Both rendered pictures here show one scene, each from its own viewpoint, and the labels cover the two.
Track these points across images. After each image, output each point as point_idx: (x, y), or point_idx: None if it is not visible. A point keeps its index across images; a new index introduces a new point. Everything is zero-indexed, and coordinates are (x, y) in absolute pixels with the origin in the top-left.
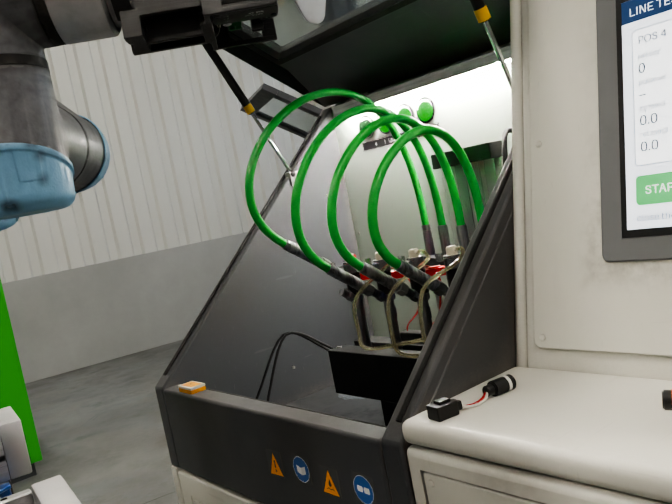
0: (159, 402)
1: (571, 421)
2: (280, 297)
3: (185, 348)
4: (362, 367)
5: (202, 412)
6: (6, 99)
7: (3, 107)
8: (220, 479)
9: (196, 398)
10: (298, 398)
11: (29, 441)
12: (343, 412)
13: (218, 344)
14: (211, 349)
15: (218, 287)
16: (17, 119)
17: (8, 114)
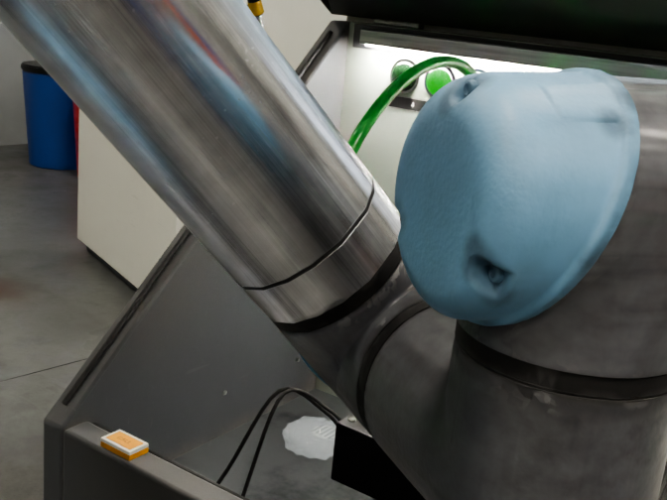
0: (47, 442)
1: None
2: (231, 295)
3: (102, 367)
4: (395, 465)
5: (148, 495)
6: (657, 461)
7: (649, 478)
8: None
9: (141, 472)
10: (220, 434)
11: None
12: (307, 484)
13: (145, 361)
14: (135, 369)
15: (159, 275)
16: (654, 497)
17: (649, 491)
